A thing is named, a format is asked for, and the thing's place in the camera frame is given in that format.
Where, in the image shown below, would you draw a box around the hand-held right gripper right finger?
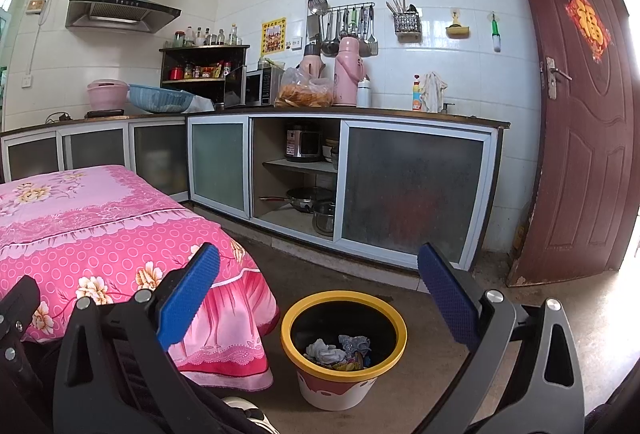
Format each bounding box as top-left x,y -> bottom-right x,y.
415,242 -> 586,434

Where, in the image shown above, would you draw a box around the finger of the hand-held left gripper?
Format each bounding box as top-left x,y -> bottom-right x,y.
0,275 -> 42,395

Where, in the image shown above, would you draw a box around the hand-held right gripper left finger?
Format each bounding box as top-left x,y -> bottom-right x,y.
52,242 -> 222,434

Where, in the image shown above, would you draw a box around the white tissue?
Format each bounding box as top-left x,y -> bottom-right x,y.
305,339 -> 348,367

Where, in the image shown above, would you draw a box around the yellow rim trash bin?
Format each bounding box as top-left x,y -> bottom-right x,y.
280,291 -> 408,411

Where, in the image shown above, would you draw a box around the pink floral tablecloth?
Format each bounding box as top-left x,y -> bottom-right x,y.
0,165 -> 281,390

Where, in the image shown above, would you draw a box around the kitchen cabinet with open shelf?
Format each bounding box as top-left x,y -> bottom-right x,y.
186,106 -> 512,271

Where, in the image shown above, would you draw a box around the person's white black shoe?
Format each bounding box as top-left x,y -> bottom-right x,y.
222,396 -> 281,434

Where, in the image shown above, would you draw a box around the steel pot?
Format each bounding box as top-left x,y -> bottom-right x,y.
312,201 -> 337,236

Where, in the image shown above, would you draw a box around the black frying pan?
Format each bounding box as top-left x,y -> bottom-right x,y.
259,186 -> 333,213

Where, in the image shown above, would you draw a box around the kitchen cabinet frosted doors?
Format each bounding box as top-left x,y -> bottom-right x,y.
0,114 -> 190,202

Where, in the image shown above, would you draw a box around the electric pressure cooker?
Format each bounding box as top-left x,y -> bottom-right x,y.
285,123 -> 322,163

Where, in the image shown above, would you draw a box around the blue plastic basket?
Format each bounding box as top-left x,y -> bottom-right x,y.
127,84 -> 197,113

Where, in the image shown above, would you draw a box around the brown wooden door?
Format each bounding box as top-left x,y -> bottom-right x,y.
495,0 -> 640,289

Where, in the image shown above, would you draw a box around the white rag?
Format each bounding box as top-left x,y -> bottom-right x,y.
419,71 -> 449,113

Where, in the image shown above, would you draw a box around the pink pot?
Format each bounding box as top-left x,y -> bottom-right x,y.
86,78 -> 131,111

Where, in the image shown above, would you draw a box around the silver microwave oven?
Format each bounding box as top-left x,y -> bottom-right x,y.
245,67 -> 282,107

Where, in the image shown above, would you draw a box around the row of seasoning jars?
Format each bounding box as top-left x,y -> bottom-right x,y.
169,61 -> 233,80

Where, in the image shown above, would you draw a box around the plastic bag of fried food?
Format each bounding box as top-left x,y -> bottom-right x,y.
274,68 -> 335,109

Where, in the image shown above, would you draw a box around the dark wooden shelf rack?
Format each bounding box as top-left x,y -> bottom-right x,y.
159,44 -> 251,107

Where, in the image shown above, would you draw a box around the tall pink thermos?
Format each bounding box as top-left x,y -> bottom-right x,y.
332,36 -> 362,107

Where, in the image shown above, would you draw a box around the row of glass bottles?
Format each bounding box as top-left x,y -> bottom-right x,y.
172,24 -> 241,48

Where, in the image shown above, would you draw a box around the pink thermos with dark top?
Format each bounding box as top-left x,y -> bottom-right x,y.
301,42 -> 326,79

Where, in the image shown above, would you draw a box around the metal chopstick holder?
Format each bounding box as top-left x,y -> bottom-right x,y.
385,0 -> 423,43

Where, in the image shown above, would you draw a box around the glass door with rose print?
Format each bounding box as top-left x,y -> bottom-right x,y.
0,0 -> 21,129

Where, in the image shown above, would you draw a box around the row of hanging kitchen utensils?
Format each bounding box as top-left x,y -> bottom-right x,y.
306,0 -> 379,58

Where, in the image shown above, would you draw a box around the red paper door decoration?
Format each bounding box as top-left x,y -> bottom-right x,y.
565,0 -> 613,63

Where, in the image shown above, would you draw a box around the metal door handle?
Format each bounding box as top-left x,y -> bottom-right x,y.
542,57 -> 573,100

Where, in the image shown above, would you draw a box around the yellow wall holder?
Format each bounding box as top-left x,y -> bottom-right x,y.
445,10 -> 472,38

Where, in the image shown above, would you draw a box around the yellow wall poster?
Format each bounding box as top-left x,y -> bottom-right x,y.
261,17 -> 288,54

